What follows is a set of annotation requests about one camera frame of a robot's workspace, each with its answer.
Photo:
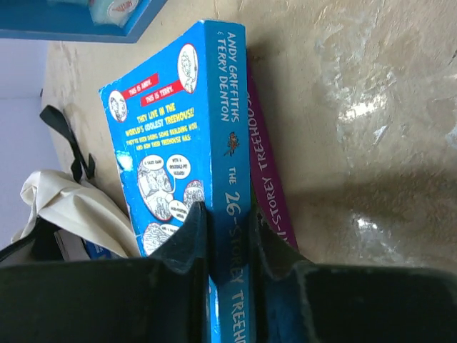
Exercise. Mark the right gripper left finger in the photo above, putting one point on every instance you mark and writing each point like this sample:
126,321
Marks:
160,298

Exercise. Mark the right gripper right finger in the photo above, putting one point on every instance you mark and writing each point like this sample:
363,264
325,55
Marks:
299,301

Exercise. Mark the blue shelf unit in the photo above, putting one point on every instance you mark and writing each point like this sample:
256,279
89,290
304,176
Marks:
56,21

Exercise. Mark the blue glossy comic book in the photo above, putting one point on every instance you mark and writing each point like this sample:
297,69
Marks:
97,252

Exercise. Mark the light blue activity book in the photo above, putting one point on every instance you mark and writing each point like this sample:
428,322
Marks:
179,128

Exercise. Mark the colourful box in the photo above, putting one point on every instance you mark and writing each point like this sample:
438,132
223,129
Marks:
265,178

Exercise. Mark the beige student backpack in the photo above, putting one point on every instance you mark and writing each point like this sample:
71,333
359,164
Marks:
66,208

